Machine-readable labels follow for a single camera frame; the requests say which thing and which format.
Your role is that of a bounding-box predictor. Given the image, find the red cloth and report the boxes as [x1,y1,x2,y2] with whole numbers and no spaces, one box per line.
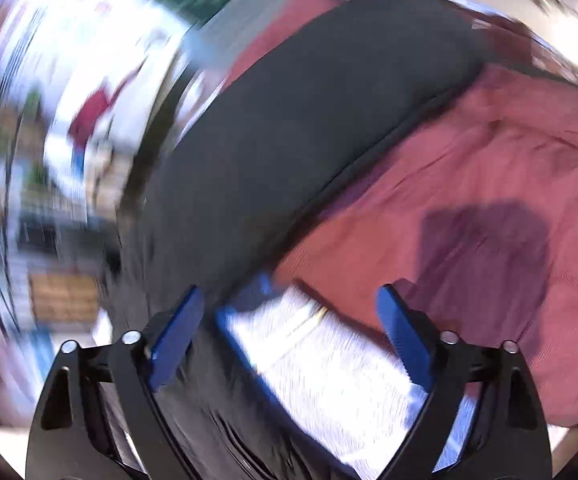
[68,84,126,147]

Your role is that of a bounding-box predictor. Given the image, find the black jacket with orange patches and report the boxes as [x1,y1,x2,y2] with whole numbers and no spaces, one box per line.
[114,0,490,480]

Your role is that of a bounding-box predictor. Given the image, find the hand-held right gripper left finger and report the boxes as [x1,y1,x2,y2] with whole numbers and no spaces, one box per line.
[25,285,206,480]

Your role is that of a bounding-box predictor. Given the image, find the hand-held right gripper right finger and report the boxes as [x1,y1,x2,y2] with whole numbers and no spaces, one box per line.
[376,284,554,480]

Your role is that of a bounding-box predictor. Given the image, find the maroon cloth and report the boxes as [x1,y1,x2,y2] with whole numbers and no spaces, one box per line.
[224,0,578,426]

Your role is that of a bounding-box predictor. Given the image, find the blue white plaid blanket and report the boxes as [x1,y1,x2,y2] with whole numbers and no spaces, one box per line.
[216,280,475,476]

